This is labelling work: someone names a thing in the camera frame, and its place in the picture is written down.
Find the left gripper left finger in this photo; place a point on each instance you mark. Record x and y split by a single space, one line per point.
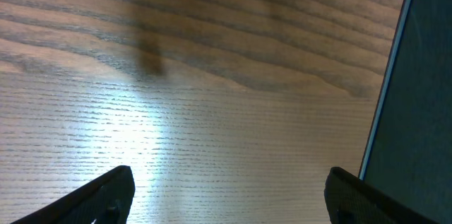
105 200

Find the black gift box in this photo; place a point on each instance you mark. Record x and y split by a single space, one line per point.
408 153

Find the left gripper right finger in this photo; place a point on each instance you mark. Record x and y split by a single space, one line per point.
350 201

